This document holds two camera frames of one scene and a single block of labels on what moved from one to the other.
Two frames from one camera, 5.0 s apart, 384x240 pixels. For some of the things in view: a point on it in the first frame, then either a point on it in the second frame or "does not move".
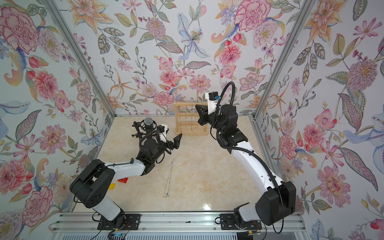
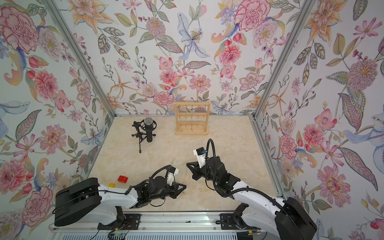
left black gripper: x=171 y=146 to x=175 y=189
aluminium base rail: x=88 y=222 does not move
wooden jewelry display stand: x=186 y=119 does not move
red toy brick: x=123 y=180 does not move
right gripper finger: x=202 y=111 to x=195 y=168
